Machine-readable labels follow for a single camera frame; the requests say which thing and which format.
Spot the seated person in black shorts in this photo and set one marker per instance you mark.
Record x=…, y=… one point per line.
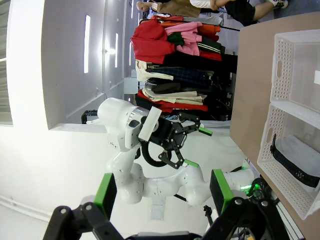
x=242, y=10

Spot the clothes rack with folded garments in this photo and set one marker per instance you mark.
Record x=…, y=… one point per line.
x=220, y=75

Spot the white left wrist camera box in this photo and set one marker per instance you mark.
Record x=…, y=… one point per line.
x=150, y=123

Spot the black cart frame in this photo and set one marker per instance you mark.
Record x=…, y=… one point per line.
x=88, y=116

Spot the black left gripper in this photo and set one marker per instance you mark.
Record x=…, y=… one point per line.
x=170, y=136

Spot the long ceiling light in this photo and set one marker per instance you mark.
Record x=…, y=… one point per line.
x=116, y=50
x=87, y=45

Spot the dark plaid garment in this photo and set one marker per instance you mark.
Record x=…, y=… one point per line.
x=185, y=74

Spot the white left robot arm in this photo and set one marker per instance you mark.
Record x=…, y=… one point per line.
x=160, y=186

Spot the white perforated plastic basket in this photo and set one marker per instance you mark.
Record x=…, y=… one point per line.
x=280, y=180
x=282, y=75

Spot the grey Campus pencil case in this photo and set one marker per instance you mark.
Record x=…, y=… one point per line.
x=295, y=155

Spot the person in brown top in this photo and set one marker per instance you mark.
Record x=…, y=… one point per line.
x=175, y=7

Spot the large red garment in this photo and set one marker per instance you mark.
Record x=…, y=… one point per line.
x=150, y=45

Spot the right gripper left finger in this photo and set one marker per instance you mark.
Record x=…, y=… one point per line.
x=82, y=222

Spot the pink garment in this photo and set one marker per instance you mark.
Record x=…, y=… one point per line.
x=187, y=37

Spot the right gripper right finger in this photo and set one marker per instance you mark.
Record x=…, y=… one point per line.
x=245, y=220

